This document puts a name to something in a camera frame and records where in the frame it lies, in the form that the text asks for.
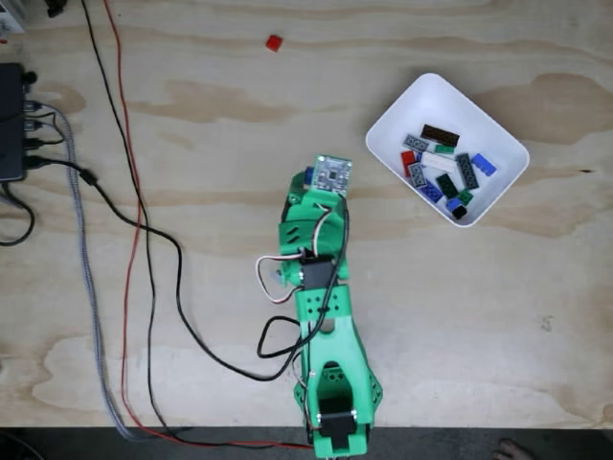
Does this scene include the white 2x6 lego brick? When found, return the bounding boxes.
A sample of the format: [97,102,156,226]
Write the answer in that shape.
[420,151,460,174]

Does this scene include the dark green 2x4 lego brick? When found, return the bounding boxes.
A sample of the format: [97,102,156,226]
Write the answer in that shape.
[434,172,461,197]

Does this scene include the brown 2x6 lego brick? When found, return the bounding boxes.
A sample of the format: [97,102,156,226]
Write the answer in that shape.
[420,123,461,149]

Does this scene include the dark grey 2x6 lego brick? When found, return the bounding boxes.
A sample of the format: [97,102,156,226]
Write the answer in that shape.
[454,152,482,191]

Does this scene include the white plastic bin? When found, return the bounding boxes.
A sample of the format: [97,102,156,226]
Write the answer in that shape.
[364,72,531,228]

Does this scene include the dark grey usb hub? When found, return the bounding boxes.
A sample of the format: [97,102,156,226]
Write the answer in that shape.
[0,61,29,183]

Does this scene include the person's foot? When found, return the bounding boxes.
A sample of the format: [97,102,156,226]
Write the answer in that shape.
[492,436,535,460]

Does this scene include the black camera circuit board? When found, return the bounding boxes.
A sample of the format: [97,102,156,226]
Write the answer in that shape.
[313,153,354,196]

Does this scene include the white red servo wire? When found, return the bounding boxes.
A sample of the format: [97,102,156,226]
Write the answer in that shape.
[255,203,339,306]

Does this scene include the thin black cable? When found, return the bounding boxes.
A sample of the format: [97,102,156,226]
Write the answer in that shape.
[80,0,321,451]

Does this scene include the thick black usb cable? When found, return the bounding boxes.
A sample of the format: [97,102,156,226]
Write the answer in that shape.
[23,155,352,383]

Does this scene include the thin red cable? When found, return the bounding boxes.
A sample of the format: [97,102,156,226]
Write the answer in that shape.
[102,0,321,451]

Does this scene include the grey braided cable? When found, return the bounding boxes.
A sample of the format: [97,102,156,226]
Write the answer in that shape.
[28,103,145,445]

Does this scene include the black looped cable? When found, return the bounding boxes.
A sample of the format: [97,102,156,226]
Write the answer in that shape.
[0,184,37,248]

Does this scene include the short black usb cable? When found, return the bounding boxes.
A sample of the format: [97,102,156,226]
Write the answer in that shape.
[23,98,68,148]

